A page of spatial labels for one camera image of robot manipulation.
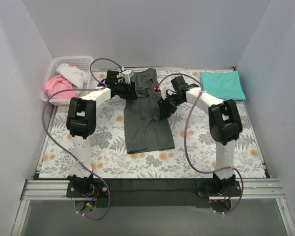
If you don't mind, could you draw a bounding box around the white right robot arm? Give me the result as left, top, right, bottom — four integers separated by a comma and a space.
154, 73, 242, 197

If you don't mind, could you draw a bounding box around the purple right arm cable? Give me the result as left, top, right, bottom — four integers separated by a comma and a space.
154, 73, 244, 215

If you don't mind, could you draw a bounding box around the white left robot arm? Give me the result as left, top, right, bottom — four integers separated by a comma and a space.
66, 70, 138, 197

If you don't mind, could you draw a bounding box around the dark grey t-shirt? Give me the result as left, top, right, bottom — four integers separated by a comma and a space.
124, 68, 175, 154

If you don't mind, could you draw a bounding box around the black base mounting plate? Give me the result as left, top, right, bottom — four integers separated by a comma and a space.
66, 178, 240, 208

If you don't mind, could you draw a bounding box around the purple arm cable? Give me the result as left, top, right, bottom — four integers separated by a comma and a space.
41, 58, 125, 220
154, 73, 244, 215

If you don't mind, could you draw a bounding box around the white crumpled t-shirt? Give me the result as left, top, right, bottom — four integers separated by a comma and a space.
57, 63, 90, 89

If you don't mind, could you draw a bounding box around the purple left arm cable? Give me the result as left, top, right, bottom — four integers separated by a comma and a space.
41, 58, 125, 220

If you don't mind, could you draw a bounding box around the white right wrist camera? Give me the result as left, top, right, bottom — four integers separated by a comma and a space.
154, 85, 169, 100

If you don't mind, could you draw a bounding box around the pink crumpled t-shirt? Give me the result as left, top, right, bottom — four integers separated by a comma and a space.
43, 75, 77, 99

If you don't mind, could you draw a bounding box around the floral patterned table mat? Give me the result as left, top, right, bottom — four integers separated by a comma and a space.
39, 69, 271, 179

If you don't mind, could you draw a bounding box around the aluminium frame rail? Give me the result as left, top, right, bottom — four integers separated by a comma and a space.
12, 178, 295, 236

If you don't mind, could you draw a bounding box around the folded teal t-shirt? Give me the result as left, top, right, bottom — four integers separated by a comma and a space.
201, 71, 246, 101

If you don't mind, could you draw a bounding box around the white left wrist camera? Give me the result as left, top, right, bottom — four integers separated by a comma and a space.
121, 70, 134, 84

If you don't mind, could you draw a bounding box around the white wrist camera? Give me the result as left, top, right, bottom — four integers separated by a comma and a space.
121, 70, 134, 84
154, 85, 169, 100

